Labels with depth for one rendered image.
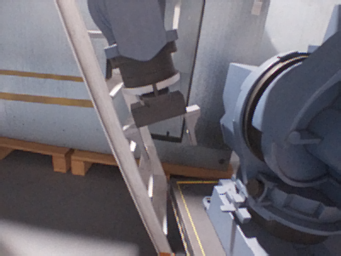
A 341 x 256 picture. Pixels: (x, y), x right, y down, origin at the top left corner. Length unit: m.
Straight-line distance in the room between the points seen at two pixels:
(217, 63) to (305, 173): 1.02
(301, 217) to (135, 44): 0.65
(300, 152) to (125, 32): 0.48
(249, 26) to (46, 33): 1.32
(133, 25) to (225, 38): 1.12
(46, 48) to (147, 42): 1.35
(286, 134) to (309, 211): 0.36
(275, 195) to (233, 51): 1.01
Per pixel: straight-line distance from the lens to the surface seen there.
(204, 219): 1.05
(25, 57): 1.83
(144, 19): 0.43
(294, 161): 0.61
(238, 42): 1.53
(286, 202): 0.76
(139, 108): 0.53
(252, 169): 0.73
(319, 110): 0.59
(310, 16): 5.50
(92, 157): 1.75
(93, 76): 0.84
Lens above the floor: 1.06
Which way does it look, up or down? 22 degrees down
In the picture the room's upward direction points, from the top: 9 degrees clockwise
